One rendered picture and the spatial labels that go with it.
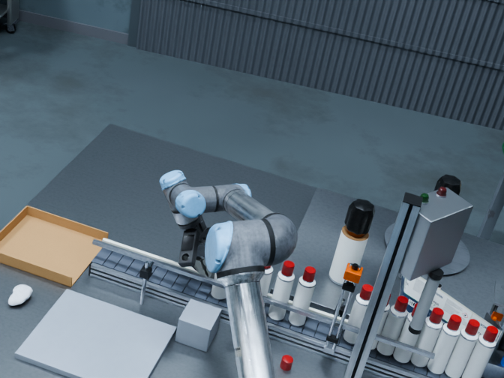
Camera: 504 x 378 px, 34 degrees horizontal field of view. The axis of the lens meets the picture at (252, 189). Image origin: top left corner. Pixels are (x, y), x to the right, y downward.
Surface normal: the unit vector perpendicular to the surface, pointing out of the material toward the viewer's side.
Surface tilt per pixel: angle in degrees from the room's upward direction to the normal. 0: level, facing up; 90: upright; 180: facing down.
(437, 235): 90
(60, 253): 0
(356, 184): 0
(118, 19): 90
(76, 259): 0
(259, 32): 90
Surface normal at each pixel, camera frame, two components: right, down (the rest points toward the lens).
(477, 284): 0.17, -0.82
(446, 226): 0.61, 0.52
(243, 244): 0.34, -0.24
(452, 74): -0.14, 0.52
